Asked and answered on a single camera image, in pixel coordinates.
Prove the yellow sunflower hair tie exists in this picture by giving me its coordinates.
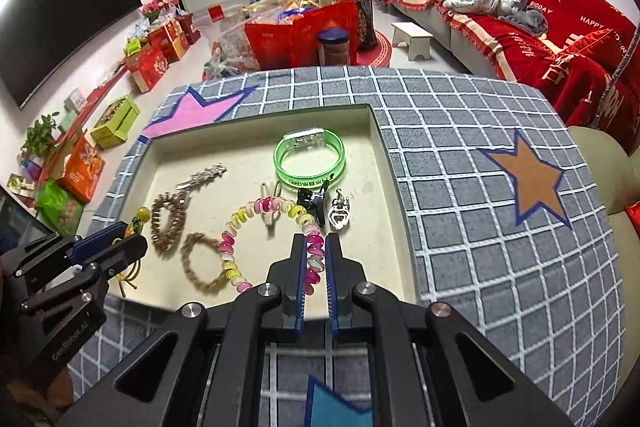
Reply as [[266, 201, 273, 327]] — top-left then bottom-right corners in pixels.
[[114, 206, 152, 299]]

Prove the brown braided bracelet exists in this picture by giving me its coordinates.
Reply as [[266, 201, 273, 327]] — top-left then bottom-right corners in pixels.
[[179, 232, 231, 293]]

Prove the silver rhinestone hair clip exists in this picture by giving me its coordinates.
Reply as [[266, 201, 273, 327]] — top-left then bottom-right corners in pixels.
[[176, 164, 227, 193]]

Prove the pink yellow beaded bracelet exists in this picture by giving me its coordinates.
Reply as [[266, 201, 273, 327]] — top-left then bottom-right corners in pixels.
[[217, 196, 328, 297]]

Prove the silver heart pendant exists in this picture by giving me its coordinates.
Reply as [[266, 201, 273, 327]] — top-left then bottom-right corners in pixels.
[[328, 188, 350, 232]]

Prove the black claw hair clip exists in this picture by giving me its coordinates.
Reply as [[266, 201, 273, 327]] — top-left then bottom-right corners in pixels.
[[296, 180, 330, 228]]

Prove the green translucent bracelet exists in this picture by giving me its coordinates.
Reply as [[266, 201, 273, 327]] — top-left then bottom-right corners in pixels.
[[272, 126, 347, 192]]

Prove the beige bow hair clip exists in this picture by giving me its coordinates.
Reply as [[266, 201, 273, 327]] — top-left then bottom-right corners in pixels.
[[260, 181, 282, 228]]

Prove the dark green jewelry tray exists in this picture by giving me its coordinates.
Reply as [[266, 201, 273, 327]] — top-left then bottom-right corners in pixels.
[[111, 105, 416, 319]]

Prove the person's hand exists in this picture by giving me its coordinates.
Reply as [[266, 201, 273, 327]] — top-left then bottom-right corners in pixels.
[[1, 367, 75, 426]]

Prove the green snack bag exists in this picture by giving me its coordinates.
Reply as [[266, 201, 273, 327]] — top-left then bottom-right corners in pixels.
[[36, 180, 84, 235]]

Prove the orange gift box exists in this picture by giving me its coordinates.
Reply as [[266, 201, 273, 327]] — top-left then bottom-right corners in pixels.
[[58, 135, 105, 204]]

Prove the green gift box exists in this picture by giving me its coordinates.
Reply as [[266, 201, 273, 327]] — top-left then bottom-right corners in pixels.
[[90, 94, 140, 150]]

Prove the green potted plant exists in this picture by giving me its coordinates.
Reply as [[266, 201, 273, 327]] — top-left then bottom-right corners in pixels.
[[21, 112, 60, 159]]

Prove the grey grid tablecloth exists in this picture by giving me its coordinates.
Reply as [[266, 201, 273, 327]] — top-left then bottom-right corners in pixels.
[[86, 67, 626, 426]]

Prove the red gift box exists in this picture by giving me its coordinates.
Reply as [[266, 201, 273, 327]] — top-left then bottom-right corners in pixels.
[[126, 46, 169, 93]]

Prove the black television screen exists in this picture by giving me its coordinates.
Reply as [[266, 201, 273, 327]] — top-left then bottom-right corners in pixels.
[[0, 0, 141, 108]]

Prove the red embroidered cushion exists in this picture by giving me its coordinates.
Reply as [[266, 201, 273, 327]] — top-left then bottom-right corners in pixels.
[[625, 202, 640, 236]]

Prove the beige green sofa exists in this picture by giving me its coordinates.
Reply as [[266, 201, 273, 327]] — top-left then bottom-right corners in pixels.
[[568, 127, 640, 391]]

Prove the blue lid jar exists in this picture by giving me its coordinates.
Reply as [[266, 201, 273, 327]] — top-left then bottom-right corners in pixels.
[[317, 27, 349, 66]]

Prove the small white stool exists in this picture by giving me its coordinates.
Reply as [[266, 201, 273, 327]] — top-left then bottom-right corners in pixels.
[[392, 22, 433, 61]]

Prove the red sofa cover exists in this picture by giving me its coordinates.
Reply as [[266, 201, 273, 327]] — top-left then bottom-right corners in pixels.
[[381, 0, 639, 153]]

